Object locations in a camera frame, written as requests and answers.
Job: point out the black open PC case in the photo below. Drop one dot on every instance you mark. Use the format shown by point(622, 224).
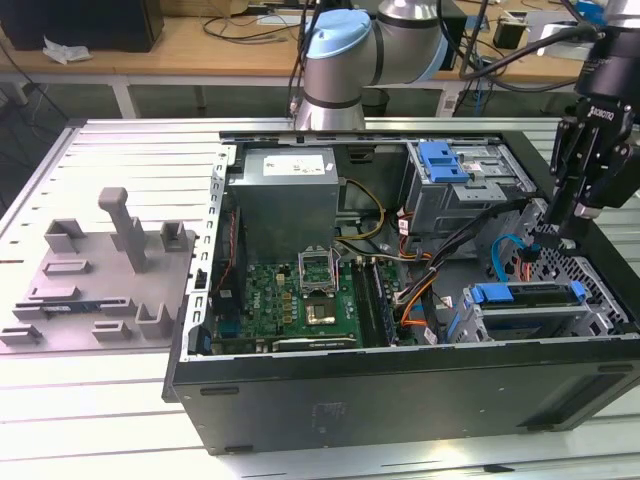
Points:
point(400, 400)

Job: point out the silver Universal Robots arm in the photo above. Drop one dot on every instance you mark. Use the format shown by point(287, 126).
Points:
point(340, 65)

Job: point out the grey power supply unit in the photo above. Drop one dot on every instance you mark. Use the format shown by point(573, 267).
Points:
point(285, 200)

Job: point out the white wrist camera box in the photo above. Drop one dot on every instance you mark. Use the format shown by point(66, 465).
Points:
point(560, 42)

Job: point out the large black box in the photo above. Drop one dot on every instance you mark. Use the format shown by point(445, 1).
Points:
point(80, 25)

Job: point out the black graphics card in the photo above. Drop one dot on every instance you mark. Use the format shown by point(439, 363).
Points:
point(315, 344)

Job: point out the hard disk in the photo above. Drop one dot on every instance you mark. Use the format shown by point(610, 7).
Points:
point(492, 294)

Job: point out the green motherboard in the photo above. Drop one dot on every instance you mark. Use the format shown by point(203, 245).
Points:
point(270, 300)

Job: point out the black RAM slot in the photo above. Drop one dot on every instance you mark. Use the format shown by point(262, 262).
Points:
point(361, 300)

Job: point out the black waste bin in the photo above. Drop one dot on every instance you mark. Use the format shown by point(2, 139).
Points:
point(375, 102)

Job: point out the CPU socket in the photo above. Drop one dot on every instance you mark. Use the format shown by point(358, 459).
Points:
point(320, 312)

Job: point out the small dark box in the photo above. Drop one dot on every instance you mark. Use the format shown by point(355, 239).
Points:
point(507, 35)

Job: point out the blue cardboard box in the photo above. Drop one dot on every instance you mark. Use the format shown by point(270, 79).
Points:
point(590, 7)

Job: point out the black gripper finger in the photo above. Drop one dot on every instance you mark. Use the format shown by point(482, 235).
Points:
point(565, 165)
point(615, 185)

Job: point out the grey parts rack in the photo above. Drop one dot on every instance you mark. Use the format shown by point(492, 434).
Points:
point(100, 280)

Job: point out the blue plastic drive latch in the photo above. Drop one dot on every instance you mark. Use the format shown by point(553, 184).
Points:
point(442, 162)

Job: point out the white crumpled plastic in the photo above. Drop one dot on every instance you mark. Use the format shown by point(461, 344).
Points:
point(65, 52)

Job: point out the grey metal drive cage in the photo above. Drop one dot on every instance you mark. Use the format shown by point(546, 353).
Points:
point(450, 210)

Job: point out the grey metal disk bay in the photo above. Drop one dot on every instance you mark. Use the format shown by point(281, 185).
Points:
point(530, 316)

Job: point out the wooden desk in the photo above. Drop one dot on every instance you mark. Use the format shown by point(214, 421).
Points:
point(175, 50)

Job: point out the RAM stick in slot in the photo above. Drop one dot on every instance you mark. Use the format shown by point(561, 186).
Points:
point(382, 305)

